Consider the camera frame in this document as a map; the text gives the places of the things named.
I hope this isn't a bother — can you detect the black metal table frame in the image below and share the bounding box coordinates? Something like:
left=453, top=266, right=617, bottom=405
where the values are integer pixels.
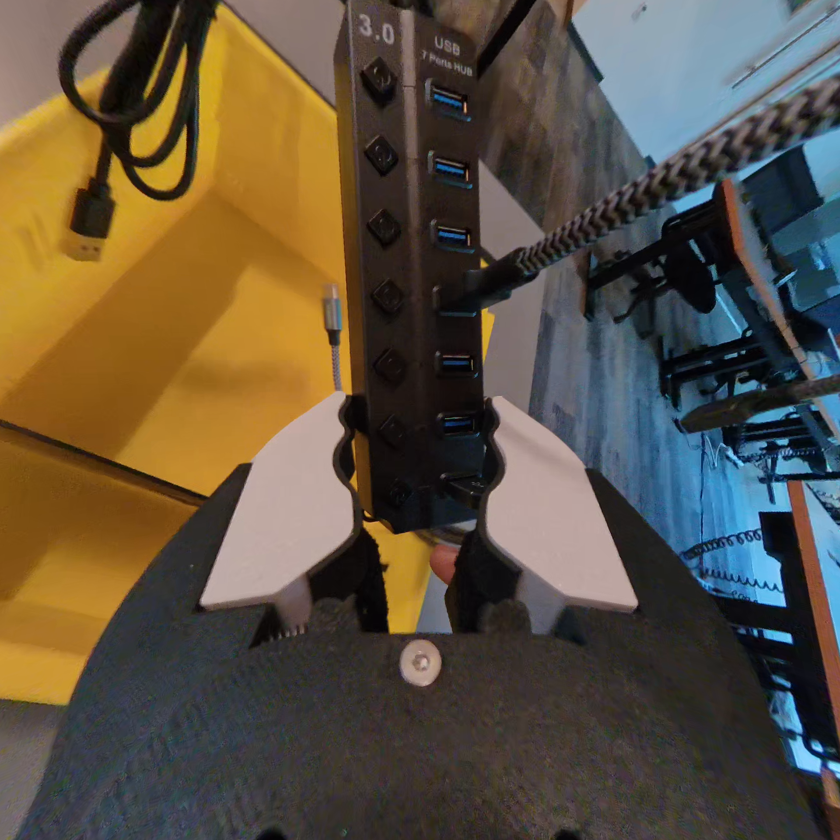
left=583, top=197, right=726, bottom=342

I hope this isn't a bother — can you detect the thin black usb cable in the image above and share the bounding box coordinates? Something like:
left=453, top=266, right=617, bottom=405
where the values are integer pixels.
left=58, top=0, right=223, bottom=265

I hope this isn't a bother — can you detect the black multi-port usb hub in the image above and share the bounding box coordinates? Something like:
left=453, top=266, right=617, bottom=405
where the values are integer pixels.
left=332, top=0, right=497, bottom=534

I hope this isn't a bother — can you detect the thick braided usb cable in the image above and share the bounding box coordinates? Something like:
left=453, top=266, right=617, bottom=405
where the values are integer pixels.
left=436, top=75, right=840, bottom=317

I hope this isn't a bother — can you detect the wood edged desk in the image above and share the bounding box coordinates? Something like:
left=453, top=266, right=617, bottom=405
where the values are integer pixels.
left=682, top=141, right=840, bottom=434
left=786, top=479, right=840, bottom=782

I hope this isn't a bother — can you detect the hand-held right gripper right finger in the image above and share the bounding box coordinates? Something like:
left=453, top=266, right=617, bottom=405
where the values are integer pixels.
left=462, top=395, right=639, bottom=634

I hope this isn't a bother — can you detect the yellow plastic bin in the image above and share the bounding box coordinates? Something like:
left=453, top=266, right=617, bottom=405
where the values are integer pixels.
left=0, top=5, right=500, bottom=708

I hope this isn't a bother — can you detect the thin grey braided cable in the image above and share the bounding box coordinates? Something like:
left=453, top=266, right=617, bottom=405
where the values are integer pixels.
left=320, top=281, right=349, bottom=396

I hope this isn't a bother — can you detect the black coiled cable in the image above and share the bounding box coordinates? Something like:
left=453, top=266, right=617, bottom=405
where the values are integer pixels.
left=681, top=528, right=785, bottom=592

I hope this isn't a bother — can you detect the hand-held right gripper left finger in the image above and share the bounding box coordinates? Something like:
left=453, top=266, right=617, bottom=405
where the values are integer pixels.
left=199, top=392, right=365, bottom=631

